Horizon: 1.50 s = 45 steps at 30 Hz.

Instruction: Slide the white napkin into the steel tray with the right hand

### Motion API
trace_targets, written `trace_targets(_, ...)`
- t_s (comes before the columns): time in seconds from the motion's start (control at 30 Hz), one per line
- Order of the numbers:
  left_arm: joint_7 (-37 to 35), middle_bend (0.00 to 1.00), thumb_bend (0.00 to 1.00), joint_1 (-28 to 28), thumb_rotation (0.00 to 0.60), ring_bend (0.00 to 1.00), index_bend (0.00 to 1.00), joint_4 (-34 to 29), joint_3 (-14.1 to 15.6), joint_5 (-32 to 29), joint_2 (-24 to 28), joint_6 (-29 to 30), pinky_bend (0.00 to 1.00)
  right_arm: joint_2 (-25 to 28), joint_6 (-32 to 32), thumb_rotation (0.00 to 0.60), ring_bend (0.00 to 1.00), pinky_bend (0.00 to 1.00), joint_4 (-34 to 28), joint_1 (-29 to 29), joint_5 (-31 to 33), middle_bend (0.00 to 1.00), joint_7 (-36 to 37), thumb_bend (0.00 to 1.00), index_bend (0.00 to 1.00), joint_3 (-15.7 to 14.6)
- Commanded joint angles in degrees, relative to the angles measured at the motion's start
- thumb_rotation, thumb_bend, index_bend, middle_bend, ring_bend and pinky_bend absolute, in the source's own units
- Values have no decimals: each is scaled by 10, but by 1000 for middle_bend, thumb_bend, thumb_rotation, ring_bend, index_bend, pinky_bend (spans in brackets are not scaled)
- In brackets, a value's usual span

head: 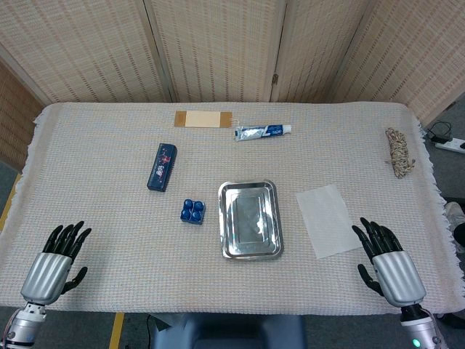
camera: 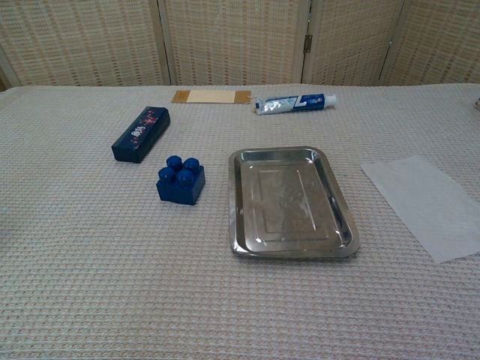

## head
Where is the white shoe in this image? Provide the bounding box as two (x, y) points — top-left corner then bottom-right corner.
(445, 201), (465, 233)

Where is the blue four-bottle pack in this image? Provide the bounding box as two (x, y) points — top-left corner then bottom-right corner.
(179, 198), (206, 226)

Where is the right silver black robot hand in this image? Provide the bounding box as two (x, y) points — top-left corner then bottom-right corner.
(351, 217), (427, 308)

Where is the brown cream paper card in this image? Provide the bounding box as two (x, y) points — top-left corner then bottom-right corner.
(174, 111), (233, 129)

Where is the black cable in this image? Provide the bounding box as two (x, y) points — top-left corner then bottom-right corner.
(424, 121), (453, 145)

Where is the blue white toothpaste tube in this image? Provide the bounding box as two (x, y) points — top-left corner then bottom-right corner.
(234, 124), (293, 143)

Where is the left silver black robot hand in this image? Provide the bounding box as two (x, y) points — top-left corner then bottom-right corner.
(20, 220), (92, 304)

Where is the white power strip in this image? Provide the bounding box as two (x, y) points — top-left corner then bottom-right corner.
(434, 137), (465, 154)

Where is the dark blue printed box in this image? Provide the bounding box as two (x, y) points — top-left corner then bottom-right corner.
(146, 143), (179, 193)

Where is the white woven tablecloth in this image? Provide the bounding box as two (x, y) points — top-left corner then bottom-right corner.
(0, 101), (465, 316)

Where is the coiled twine rope bundle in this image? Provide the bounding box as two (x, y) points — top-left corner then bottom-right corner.
(384, 127), (417, 180)

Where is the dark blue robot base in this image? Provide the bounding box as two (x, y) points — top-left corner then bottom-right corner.
(149, 313), (309, 349)

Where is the stainless steel tray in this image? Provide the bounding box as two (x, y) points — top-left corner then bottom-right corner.
(217, 179), (284, 261)

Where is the woven folding screen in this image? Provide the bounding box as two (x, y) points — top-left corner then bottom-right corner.
(0, 0), (465, 172)

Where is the white cloth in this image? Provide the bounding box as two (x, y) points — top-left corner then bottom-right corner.
(295, 184), (363, 260)

